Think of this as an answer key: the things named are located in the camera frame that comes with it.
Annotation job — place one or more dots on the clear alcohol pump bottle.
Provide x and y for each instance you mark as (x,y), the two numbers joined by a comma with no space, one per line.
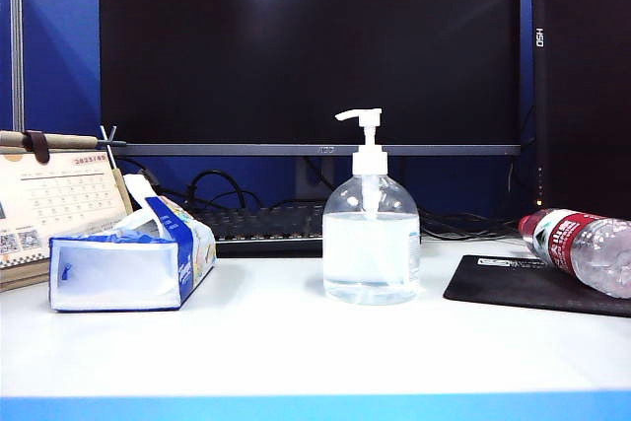
(370,253)

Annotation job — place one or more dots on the blue white tissue pack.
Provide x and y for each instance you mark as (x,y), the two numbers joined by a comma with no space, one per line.
(123,273)

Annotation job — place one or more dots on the red label water bottle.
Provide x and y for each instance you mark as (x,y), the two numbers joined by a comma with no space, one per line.
(567,238)

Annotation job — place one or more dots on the black keyboard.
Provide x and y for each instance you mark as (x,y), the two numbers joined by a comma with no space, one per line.
(266,226)

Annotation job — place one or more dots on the black AOC monitor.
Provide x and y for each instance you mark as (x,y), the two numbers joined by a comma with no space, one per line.
(296,46)

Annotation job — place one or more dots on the black mouse pad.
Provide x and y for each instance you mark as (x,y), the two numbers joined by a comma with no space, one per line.
(508,288)

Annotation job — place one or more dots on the paper desk calendar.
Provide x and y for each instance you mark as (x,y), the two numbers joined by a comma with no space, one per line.
(59,194)

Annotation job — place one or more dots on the black HSO monitor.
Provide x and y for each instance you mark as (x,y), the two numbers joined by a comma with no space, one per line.
(581,95)

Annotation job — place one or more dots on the blue office partition panel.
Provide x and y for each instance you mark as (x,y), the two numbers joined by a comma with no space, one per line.
(59,56)

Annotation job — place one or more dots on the grey metal cross bracket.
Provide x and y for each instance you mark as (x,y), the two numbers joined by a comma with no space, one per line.
(112,143)

